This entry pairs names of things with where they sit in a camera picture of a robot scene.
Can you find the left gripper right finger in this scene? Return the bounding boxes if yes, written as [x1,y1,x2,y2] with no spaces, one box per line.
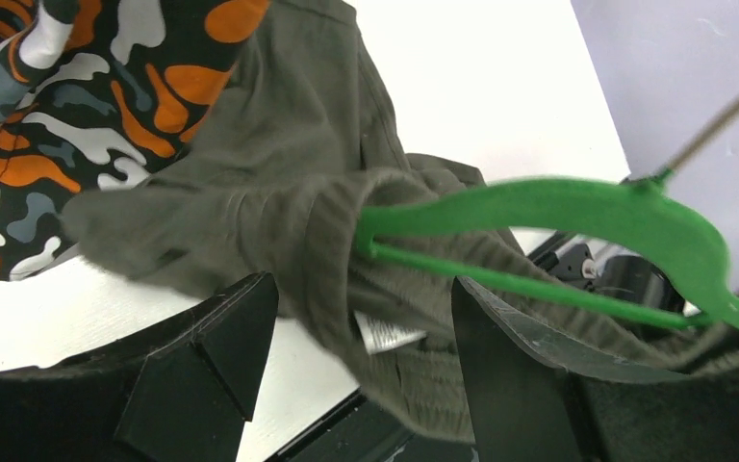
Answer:
[450,275,739,462]

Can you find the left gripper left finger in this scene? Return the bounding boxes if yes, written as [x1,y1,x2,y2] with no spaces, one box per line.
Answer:
[0,273,278,461]

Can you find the green hanger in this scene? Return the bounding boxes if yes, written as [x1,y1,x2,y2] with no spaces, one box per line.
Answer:
[353,97,739,330]

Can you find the dark green shorts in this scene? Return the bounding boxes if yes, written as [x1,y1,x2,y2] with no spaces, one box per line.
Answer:
[60,0,739,445]

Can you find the camouflage patterned shorts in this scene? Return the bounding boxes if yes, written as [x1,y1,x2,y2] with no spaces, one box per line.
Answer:
[0,0,269,281]

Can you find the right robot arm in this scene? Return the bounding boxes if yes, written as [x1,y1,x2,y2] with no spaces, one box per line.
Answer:
[528,233,700,317]

